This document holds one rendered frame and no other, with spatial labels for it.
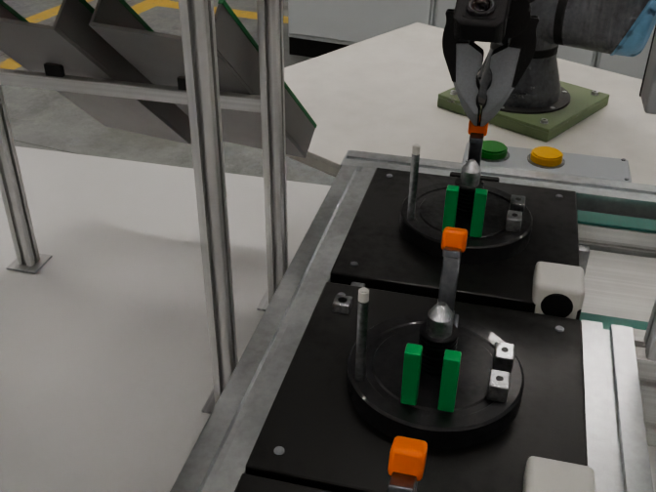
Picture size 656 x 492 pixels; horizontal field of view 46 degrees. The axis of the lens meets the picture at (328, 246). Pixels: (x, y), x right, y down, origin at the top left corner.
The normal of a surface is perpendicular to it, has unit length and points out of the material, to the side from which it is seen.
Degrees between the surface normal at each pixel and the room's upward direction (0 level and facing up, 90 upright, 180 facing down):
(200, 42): 90
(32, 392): 0
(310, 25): 90
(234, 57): 90
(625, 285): 0
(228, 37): 90
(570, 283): 0
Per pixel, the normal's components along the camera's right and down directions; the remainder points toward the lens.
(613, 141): 0.01, -0.84
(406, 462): -0.22, 0.16
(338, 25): -0.39, 0.49
